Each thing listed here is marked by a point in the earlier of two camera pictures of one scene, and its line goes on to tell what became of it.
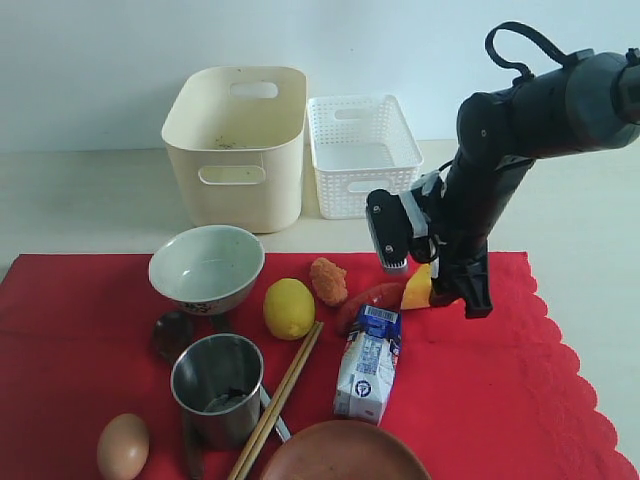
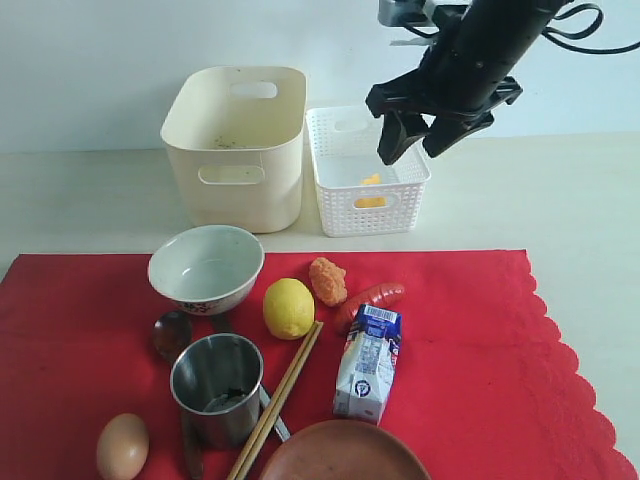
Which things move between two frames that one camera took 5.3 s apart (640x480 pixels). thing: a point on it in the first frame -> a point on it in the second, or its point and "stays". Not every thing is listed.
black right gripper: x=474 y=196 -> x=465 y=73
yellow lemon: x=288 y=309 stays
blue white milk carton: x=368 y=364 stays
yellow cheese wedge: x=417 y=290 -> x=370 y=202
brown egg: x=123 y=447 stays
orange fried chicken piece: x=329 y=281 stays
